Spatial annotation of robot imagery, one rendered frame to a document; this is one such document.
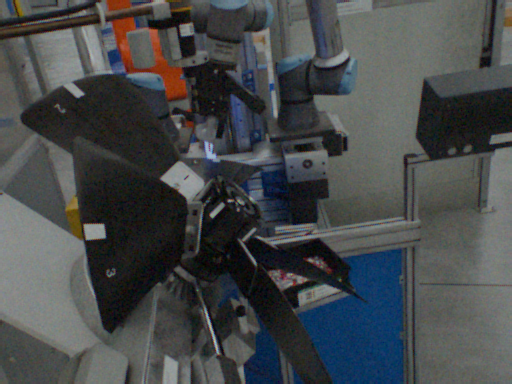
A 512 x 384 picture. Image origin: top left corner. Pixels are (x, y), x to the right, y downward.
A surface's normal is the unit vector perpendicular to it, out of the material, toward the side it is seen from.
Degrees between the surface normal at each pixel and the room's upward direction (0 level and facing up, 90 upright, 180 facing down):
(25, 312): 50
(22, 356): 90
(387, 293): 90
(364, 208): 90
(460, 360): 0
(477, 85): 15
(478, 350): 0
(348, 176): 90
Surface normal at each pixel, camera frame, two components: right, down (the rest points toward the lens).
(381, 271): 0.12, 0.41
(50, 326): 0.69, -0.69
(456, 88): -0.07, -0.76
